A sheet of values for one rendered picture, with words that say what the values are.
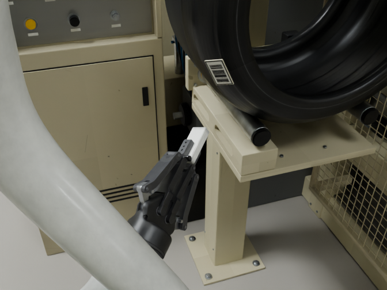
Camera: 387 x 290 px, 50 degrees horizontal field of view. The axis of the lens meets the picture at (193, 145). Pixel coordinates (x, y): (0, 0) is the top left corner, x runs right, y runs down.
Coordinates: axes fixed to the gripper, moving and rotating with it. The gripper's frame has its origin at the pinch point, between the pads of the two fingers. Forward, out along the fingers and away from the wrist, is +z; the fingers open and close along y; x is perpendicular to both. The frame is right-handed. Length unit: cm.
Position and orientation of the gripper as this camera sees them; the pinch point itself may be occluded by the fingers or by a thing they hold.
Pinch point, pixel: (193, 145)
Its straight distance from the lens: 71.9
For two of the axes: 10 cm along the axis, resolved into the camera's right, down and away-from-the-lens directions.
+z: 4.0, -7.8, 4.7
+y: 4.7, 6.2, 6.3
